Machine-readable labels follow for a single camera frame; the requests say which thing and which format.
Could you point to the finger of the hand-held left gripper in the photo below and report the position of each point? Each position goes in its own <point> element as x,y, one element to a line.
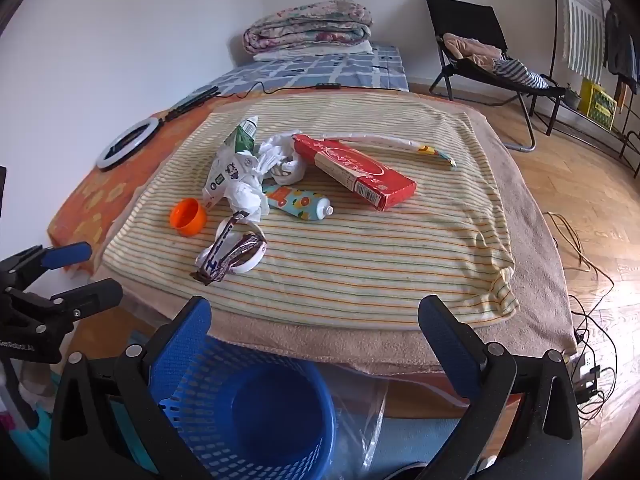
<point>95,294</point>
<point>67,255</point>

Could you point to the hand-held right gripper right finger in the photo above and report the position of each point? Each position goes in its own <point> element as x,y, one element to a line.
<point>450,345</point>

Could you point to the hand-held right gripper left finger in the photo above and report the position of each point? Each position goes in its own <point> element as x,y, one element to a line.
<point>185,340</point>

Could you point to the white round lid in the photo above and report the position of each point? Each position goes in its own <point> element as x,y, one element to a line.
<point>250,265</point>

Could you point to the blue plastic basket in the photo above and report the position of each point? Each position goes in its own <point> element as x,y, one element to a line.
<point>260,410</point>

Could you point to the brown snack wrapper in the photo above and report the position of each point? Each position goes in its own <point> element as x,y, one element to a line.
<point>240,252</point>

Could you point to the white purple wrapper strip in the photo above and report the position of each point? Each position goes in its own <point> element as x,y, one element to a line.
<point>222,240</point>

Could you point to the printed white wrapper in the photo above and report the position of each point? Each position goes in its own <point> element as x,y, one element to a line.
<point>230,175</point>

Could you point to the orange print cream tube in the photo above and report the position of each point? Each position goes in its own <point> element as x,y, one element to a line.
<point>295,202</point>

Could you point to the red cardboard box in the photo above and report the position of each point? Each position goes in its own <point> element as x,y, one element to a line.
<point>350,170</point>

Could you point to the white plastic bag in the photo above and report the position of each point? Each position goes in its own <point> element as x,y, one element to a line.
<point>280,160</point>

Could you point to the green white drink carton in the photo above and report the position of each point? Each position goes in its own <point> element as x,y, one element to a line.
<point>242,137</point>

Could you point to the long white colourful packet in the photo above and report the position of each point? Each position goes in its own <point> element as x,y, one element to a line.
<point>380,139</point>

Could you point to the orange patterned blanket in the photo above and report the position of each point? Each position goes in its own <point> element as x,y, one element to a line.
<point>100,195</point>

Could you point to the clear plastic bag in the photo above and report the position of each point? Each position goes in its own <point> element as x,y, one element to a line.
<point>360,410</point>

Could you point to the beige blanket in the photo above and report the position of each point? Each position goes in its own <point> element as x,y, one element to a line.
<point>530,260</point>

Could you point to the teal cloth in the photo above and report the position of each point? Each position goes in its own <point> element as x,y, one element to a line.
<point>35,447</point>

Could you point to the yellow striped blanket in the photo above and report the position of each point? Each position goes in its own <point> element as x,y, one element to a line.
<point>350,260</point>

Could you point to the power strip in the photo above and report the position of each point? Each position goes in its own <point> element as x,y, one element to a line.
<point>586,375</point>

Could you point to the black tripod stand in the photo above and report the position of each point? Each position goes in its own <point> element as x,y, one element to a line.
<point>192,101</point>

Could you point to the dark striped cloth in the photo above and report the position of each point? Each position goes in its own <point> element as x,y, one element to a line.
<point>520,75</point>

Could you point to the yellow plastic crate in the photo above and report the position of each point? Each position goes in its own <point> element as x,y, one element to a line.
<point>597,105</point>

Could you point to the beige cloth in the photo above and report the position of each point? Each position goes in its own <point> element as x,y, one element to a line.
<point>470,47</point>

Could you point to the blue plaid bedsheet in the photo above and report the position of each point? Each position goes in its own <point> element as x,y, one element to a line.
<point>325,67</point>

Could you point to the black clothes rack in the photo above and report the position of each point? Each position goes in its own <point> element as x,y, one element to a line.
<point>554,35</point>

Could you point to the black folding chair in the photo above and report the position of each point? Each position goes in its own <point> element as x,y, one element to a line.
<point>465,15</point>

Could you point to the folded floral quilt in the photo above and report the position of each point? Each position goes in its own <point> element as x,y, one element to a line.
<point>310,25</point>

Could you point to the hanging dark clothes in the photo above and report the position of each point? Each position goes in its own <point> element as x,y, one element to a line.
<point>620,45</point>

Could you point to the hanging green striped towel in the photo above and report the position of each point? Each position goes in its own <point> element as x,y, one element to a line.
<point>582,25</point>

